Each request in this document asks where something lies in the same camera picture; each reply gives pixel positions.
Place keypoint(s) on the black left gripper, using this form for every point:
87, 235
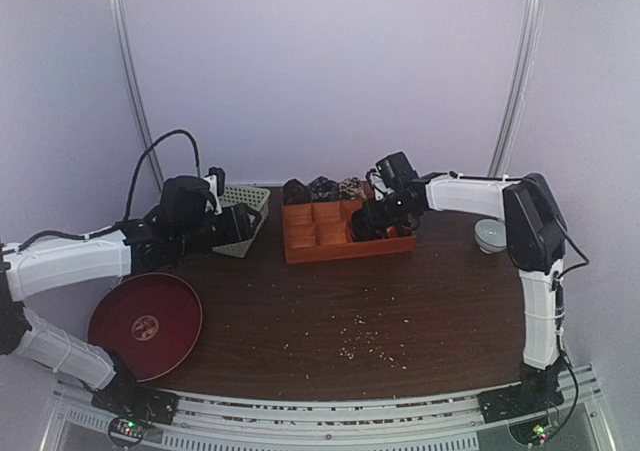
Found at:
239, 228

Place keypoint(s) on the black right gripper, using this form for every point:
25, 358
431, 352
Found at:
367, 219

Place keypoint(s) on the red navy striped tie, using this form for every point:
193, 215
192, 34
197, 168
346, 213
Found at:
367, 226

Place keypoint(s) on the orange wooden divider tray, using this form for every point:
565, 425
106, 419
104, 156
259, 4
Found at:
320, 231

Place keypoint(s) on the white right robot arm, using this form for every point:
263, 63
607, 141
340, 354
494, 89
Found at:
535, 234

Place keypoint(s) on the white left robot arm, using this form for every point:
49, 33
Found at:
54, 259

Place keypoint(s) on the orange navy rolled tie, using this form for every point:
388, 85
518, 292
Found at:
398, 231

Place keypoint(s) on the beige patterned rolled tie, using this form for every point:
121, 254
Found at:
351, 189

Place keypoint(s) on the round red tray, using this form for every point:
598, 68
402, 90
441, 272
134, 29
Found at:
151, 321

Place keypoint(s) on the pale green plastic basket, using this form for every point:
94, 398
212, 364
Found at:
254, 197

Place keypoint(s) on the white ceramic bowl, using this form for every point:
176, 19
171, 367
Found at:
490, 236

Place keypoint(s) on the brown patterned rolled tie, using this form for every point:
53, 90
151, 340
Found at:
294, 192

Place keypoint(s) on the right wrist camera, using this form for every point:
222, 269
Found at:
393, 173

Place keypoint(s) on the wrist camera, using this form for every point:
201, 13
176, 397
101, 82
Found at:
393, 173
186, 200

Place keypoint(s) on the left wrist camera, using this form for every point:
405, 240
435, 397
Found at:
186, 200

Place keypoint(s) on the aluminium corner post right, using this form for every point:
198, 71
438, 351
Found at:
515, 102

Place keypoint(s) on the aluminium corner post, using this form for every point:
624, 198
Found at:
118, 13
515, 102

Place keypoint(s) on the aluminium corner post left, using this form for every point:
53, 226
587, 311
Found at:
118, 13

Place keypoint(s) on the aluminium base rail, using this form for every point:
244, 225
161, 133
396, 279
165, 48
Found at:
472, 420

